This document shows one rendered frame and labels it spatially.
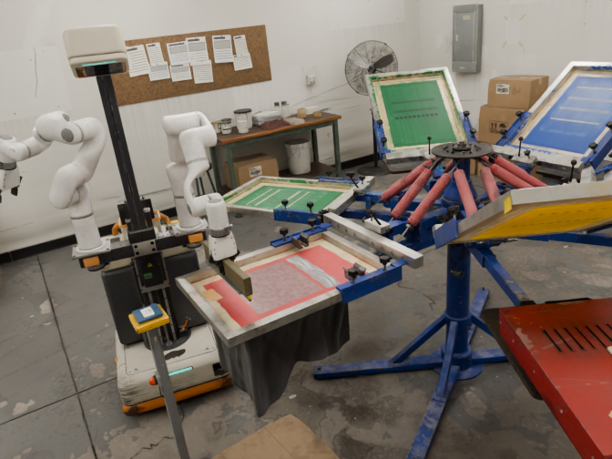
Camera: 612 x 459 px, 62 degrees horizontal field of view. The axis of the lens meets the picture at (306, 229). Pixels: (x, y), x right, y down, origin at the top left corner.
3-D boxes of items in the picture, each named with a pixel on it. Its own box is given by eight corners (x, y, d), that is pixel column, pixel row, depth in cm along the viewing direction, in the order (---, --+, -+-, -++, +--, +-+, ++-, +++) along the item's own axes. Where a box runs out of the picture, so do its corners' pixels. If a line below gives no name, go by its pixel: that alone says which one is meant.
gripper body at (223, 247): (228, 224, 200) (232, 249, 204) (204, 231, 195) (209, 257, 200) (236, 229, 194) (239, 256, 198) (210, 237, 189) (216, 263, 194)
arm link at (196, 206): (204, 161, 203) (219, 211, 203) (173, 168, 197) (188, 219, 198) (209, 156, 195) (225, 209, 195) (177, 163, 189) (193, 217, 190)
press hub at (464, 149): (457, 394, 278) (464, 156, 226) (409, 360, 309) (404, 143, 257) (504, 366, 296) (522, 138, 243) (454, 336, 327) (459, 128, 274)
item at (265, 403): (263, 417, 204) (249, 329, 187) (259, 412, 206) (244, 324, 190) (355, 371, 224) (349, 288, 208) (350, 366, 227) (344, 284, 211)
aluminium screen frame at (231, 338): (229, 348, 177) (227, 339, 175) (176, 285, 224) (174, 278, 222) (401, 276, 212) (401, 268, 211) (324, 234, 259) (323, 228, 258)
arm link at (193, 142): (165, 119, 206) (200, 113, 212) (180, 169, 206) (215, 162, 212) (172, 107, 191) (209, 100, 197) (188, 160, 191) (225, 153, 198)
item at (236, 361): (259, 421, 203) (243, 331, 186) (216, 364, 239) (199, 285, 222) (265, 417, 204) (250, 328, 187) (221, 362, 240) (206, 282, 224)
